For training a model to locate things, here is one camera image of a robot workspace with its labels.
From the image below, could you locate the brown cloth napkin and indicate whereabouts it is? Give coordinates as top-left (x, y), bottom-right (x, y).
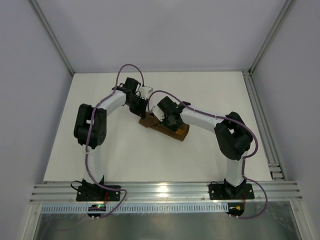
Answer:
top-left (138, 112), bottom-right (190, 142)

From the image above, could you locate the orange plastic fork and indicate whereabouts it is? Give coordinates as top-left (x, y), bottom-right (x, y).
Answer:
top-left (175, 128), bottom-right (187, 135)

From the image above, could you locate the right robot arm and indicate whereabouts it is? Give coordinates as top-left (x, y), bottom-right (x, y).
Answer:
top-left (151, 96), bottom-right (255, 200)

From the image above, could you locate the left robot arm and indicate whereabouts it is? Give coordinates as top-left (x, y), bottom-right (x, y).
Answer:
top-left (73, 77), bottom-right (153, 192)

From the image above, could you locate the left controller board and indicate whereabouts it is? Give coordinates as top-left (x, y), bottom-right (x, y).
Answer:
top-left (87, 204), bottom-right (106, 220)

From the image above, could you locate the controller board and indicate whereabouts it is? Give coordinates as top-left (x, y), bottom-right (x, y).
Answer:
top-left (226, 204), bottom-right (245, 219)
top-left (87, 204), bottom-right (106, 220)

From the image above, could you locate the right controller board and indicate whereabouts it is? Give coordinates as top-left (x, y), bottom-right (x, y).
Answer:
top-left (226, 204), bottom-right (245, 219)

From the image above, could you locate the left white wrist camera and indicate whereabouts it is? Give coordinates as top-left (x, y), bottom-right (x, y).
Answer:
top-left (139, 86), bottom-right (153, 100)

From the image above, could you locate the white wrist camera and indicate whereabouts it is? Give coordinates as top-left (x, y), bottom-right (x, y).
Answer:
top-left (150, 105), bottom-right (165, 122)
top-left (139, 86), bottom-right (153, 100)

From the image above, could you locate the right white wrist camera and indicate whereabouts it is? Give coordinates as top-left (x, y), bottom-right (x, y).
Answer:
top-left (150, 105), bottom-right (165, 122)

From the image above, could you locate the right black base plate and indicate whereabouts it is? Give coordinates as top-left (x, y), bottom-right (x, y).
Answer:
top-left (208, 180), bottom-right (255, 200)

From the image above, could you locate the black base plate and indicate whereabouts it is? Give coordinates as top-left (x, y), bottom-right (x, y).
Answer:
top-left (208, 180), bottom-right (255, 200)
top-left (76, 184), bottom-right (121, 202)

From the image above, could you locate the slotted cable duct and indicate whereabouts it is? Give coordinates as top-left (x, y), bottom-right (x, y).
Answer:
top-left (40, 202), bottom-right (228, 214)

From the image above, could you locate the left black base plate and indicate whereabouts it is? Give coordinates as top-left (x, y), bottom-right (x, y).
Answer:
top-left (76, 184), bottom-right (121, 202)

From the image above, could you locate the right side aluminium rail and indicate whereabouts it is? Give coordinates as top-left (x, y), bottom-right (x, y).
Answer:
top-left (242, 70), bottom-right (287, 181)

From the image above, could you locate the aluminium rail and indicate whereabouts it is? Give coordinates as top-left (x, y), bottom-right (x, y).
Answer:
top-left (29, 181), bottom-right (303, 203)
top-left (242, 70), bottom-right (287, 181)

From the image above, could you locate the left aluminium frame post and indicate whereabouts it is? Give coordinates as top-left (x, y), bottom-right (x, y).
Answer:
top-left (28, 0), bottom-right (75, 76)

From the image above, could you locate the aluminium frame post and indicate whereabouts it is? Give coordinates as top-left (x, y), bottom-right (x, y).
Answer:
top-left (248, 0), bottom-right (296, 75)
top-left (28, 0), bottom-right (75, 76)

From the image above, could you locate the front aluminium rail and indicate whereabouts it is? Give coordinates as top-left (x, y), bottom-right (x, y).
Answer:
top-left (29, 181), bottom-right (303, 203)

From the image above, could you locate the right aluminium frame post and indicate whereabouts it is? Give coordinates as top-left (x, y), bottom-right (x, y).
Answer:
top-left (248, 0), bottom-right (296, 75)

